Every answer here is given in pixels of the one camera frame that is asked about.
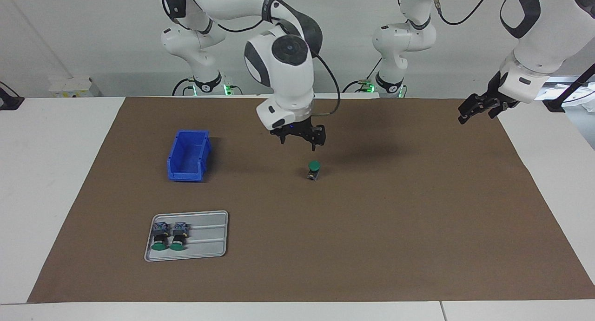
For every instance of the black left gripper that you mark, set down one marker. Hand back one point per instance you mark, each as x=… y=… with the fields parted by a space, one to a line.
x=495 y=98

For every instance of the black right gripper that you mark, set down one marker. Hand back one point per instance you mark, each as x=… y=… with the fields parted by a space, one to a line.
x=300 y=128

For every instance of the green push button switch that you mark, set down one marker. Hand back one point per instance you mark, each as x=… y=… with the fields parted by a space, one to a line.
x=179 y=235
x=160 y=235
x=314 y=166

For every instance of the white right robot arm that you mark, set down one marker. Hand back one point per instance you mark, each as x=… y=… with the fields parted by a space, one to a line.
x=288 y=79

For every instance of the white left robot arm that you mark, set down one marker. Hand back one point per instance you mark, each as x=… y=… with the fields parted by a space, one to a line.
x=544 y=37

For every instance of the green lit base connector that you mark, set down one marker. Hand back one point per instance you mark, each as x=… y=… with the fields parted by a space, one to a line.
x=367 y=85
x=228 y=88

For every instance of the white plastic background object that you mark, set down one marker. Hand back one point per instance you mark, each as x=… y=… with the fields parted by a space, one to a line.
x=586 y=102

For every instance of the brown paper table mat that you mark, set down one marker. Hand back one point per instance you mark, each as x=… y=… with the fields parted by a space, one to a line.
x=348 y=228

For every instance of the blue plastic storage bin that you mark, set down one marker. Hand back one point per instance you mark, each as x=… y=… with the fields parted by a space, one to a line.
x=188 y=156

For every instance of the silver metal tray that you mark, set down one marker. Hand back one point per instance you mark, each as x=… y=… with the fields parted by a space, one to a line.
x=209 y=244

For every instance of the black table clamp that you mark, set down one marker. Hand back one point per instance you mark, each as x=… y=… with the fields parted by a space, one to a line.
x=10 y=101

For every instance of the black slanted camera stand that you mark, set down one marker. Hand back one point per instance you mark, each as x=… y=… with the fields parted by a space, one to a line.
x=555 y=105

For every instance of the white wall box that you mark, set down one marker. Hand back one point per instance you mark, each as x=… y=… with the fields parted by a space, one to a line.
x=74 y=86

